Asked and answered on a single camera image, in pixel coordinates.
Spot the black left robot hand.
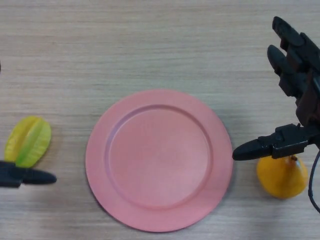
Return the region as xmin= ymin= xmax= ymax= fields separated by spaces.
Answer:
xmin=0 ymin=62 xmax=57 ymax=189

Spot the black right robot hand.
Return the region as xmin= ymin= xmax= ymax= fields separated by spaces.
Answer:
xmin=231 ymin=16 xmax=320 ymax=161

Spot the yellow green starfruit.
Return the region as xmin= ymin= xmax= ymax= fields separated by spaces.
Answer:
xmin=4 ymin=115 xmax=53 ymax=169

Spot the pink round plate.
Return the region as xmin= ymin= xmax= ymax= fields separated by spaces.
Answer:
xmin=85 ymin=89 xmax=235 ymax=232

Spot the orange yellow pear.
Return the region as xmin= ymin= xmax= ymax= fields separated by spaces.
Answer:
xmin=256 ymin=154 xmax=309 ymax=200

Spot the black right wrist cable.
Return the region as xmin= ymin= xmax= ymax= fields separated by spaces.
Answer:
xmin=307 ymin=147 xmax=320 ymax=213

